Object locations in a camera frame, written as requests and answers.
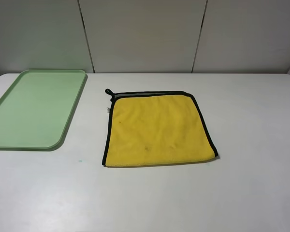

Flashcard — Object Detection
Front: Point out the light green plastic tray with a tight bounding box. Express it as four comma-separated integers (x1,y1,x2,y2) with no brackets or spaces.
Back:
0,70,87,151

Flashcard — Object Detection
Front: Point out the yellow towel with black trim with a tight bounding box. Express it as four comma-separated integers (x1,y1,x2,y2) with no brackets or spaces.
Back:
102,89,218,168

